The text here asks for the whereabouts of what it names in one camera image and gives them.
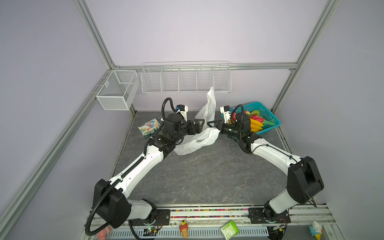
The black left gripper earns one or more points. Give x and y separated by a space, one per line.
190 124

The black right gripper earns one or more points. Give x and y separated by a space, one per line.
220 126

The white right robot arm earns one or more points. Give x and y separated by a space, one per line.
304 180

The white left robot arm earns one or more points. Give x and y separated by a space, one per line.
111 204

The red fake dragon fruit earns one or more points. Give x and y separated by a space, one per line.
262 120

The teal plastic basket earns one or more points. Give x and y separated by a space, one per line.
254 108

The colourful picture card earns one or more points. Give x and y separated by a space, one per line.
149 128

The white mesh box basket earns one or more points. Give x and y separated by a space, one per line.
118 91

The toy ice cream cone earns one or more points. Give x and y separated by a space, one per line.
184 229

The green white small box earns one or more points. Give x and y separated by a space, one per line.
229 230

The pink toy figure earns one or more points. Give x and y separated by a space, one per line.
102 235

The toy blue ice cream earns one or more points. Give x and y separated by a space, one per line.
316 230

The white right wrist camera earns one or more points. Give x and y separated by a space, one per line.
225 111

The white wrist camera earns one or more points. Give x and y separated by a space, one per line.
183 110
225 111

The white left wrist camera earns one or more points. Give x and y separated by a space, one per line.
183 110

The white wire wall shelf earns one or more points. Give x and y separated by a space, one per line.
186 77

